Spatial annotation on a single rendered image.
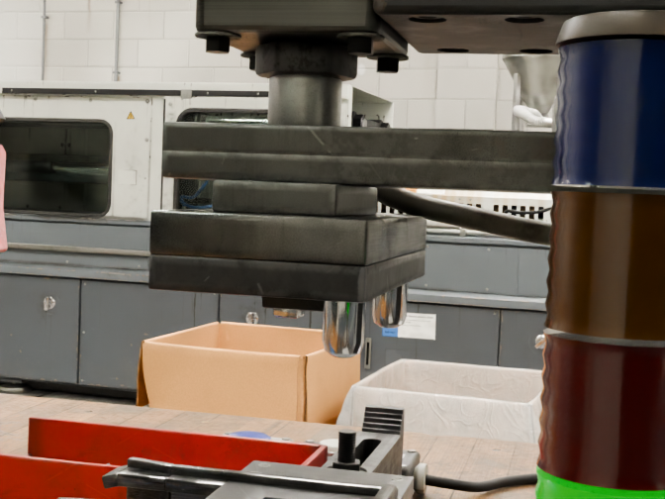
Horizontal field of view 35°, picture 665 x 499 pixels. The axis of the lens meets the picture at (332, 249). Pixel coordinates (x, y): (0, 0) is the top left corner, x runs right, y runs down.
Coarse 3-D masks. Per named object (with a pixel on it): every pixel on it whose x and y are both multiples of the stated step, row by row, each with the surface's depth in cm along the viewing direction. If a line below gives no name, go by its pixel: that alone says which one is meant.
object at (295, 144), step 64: (256, 64) 53; (320, 64) 51; (192, 128) 51; (256, 128) 50; (320, 128) 49; (384, 128) 49; (256, 192) 49; (320, 192) 48; (512, 192) 54; (640, 192) 46; (192, 256) 47; (256, 256) 47; (320, 256) 46; (384, 256) 50; (384, 320) 60
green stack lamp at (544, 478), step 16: (544, 480) 26; (560, 480) 26; (544, 496) 26; (560, 496) 25; (576, 496) 25; (592, 496) 25; (608, 496) 25; (624, 496) 25; (640, 496) 25; (656, 496) 25
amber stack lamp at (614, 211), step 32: (576, 192) 25; (576, 224) 25; (608, 224) 24; (640, 224) 24; (576, 256) 25; (608, 256) 24; (640, 256) 24; (576, 288) 25; (608, 288) 24; (640, 288) 24; (576, 320) 25; (608, 320) 24; (640, 320) 24
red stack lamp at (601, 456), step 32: (544, 352) 26; (576, 352) 25; (608, 352) 25; (640, 352) 24; (544, 384) 26; (576, 384) 25; (608, 384) 25; (640, 384) 24; (544, 416) 26; (576, 416) 25; (608, 416) 25; (640, 416) 24; (544, 448) 26; (576, 448) 25; (608, 448) 25; (640, 448) 24; (576, 480) 25; (608, 480) 25; (640, 480) 25
